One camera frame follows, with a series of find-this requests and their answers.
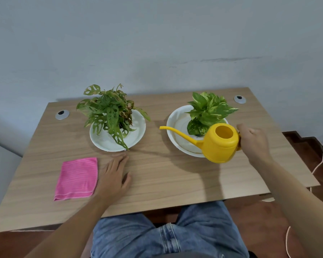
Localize person's left hand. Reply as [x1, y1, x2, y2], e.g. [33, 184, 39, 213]
[94, 154, 132, 205]

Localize person's right hand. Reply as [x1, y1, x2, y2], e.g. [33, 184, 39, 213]
[236, 123, 274, 166]

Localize pink microfiber cloth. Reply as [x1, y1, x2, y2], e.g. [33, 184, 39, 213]
[53, 157, 98, 201]

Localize yellow watering can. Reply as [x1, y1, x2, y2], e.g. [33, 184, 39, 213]
[159, 123, 242, 164]

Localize pothos plant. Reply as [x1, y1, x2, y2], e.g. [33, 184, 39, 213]
[186, 91, 239, 137]

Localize monstera plant with holed leaves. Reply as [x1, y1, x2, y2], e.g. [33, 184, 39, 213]
[76, 83, 151, 151]

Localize person's left forearm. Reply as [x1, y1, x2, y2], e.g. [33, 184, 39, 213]
[24, 196, 116, 258]

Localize person's right forearm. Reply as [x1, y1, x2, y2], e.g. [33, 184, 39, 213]
[258, 159, 323, 258]

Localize wooden table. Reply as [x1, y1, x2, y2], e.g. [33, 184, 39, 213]
[0, 87, 320, 234]

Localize shallow white plate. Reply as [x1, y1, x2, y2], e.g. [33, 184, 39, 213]
[89, 109, 146, 152]

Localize deep white bowl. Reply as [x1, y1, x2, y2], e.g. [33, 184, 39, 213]
[166, 105, 229, 158]

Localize blue jeans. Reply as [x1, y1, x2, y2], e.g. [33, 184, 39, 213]
[90, 201, 249, 258]

